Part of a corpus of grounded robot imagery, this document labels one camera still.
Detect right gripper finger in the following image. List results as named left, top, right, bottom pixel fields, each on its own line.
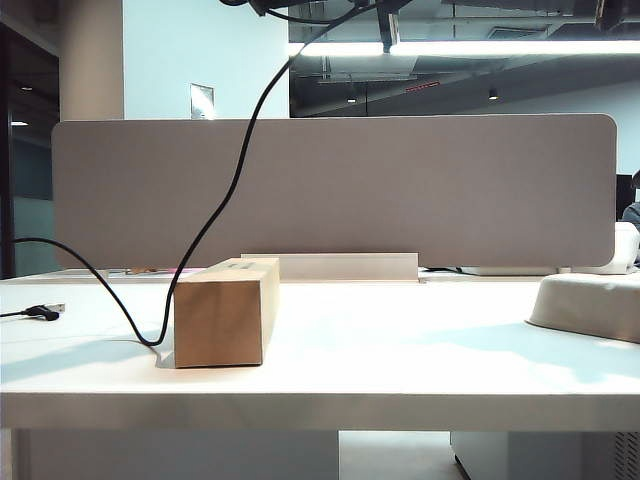
left=595, top=0, right=621, bottom=31

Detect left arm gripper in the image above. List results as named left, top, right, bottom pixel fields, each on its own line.
left=357, top=0, right=416, bottom=55

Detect black charging cable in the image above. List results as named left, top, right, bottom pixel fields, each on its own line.
left=0, top=0, right=416, bottom=347

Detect white padded phone stand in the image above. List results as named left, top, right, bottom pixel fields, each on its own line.
left=523, top=273, right=640, bottom=345

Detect long ceiling light strip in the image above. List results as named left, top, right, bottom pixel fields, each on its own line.
left=288, top=40, right=640, bottom=56

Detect grey fabric desk divider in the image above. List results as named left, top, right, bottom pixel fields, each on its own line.
left=51, top=114, right=621, bottom=271

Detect black computer monitor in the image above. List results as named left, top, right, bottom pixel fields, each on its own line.
left=616, top=174, right=633, bottom=214

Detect person in dark clothes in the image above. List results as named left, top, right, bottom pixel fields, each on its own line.
left=621, top=169, right=640, bottom=222

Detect white rounded appliance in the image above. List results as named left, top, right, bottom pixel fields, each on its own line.
left=610, top=222, right=640, bottom=275

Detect brown cardboard box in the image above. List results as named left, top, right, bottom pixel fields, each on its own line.
left=172, top=257, right=282, bottom=370

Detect coloured papers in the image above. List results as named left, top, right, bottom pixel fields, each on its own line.
left=107, top=268, right=204, bottom=277

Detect dark glass door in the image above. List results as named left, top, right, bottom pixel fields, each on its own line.
left=0, top=22, right=62, bottom=281

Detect left arm black wrist cable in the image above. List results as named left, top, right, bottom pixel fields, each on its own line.
left=219, top=0, right=374, bottom=25

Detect framed wall notice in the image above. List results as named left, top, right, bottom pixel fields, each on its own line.
left=189, top=82, right=216, bottom=121

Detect black USB-A cable end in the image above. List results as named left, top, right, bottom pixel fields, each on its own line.
left=0, top=302, right=68, bottom=323

